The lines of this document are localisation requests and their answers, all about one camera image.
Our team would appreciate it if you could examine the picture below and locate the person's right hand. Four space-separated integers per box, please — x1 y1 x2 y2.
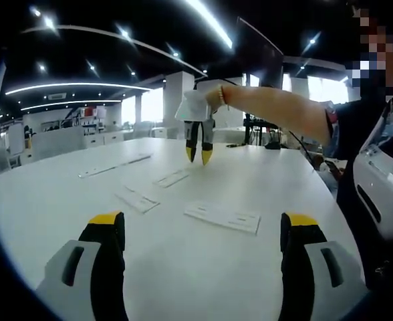
204 84 221 115

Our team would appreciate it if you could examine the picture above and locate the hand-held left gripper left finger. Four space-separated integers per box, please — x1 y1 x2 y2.
35 210 129 321

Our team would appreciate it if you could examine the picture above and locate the long ceiling light strip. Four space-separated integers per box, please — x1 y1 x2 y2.
184 0 235 49

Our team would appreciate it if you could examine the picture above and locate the black monitor stand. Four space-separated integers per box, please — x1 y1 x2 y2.
243 113 265 146

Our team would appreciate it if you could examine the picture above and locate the beaded bracelet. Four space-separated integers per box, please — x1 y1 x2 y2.
217 84 231 112

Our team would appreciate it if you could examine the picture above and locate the long white socket holder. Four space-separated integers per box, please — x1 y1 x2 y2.
77 152 153 179

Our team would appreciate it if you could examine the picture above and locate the white socket holder cover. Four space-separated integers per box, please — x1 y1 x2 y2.
152 167 192 189
115 185 161 215
183 203 262 236

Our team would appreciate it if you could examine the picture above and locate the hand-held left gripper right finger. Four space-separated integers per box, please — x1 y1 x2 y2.
278 211 368 321

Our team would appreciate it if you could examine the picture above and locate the white chest device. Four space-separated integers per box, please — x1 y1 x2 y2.
351 99 393 240

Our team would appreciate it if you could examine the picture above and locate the white drawer cabinet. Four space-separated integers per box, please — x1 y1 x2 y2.
82 131 126 148

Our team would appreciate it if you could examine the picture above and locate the white desk partition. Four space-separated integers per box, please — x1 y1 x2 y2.
32 128 85 160

